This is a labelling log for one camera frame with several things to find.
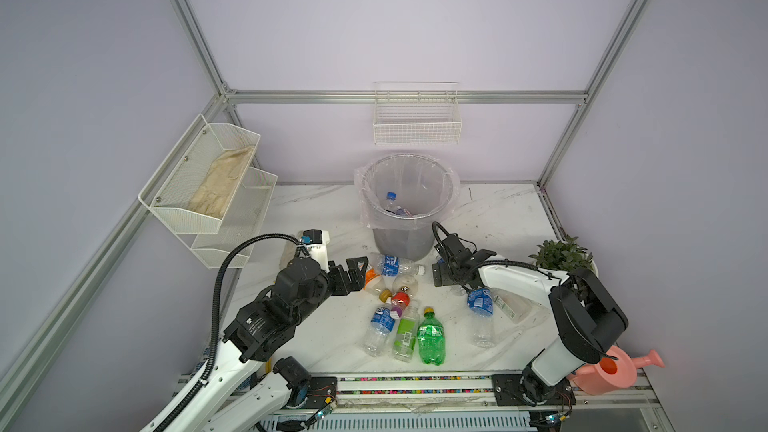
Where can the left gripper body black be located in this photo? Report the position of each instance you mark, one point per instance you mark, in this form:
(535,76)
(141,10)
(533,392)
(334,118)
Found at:
(331,283)

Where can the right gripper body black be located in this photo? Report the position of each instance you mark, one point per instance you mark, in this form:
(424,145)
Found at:
(445,273)

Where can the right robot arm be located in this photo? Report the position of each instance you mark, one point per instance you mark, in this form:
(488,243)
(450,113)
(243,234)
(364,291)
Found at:
(588,320)

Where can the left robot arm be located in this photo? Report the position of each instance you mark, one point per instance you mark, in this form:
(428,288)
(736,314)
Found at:
(260,328)

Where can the grey bin with plastic liner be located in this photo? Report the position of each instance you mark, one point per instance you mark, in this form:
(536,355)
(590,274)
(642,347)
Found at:
(426,186)

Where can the orange label bottle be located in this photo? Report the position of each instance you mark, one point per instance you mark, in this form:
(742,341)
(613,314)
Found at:
(375,284)

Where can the lying blue label bottle top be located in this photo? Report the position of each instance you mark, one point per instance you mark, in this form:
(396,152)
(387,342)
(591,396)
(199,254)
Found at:
(393,266)

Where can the clear bottle green cap right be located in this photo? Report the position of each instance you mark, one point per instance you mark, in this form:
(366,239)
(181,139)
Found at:
(516,308)

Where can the green soda bottle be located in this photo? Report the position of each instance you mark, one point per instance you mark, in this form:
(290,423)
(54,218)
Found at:
(431,339)

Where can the green label red cap bottle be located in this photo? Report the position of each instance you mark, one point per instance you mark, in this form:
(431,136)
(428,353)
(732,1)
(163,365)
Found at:
(406,310)

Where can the potted green plant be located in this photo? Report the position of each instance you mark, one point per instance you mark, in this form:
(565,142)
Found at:
(566,256)

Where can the white mesh two-tier shelf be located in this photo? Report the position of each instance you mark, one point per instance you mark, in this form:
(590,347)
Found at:
(167,194)

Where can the pink watering can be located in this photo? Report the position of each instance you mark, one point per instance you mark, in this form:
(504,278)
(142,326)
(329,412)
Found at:
(616,371)

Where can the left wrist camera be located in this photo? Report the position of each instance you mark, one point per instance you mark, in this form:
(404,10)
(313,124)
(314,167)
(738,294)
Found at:
(316,241)

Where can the white wire wall basket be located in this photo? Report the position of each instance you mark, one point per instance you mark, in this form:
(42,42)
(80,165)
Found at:
(416,113)

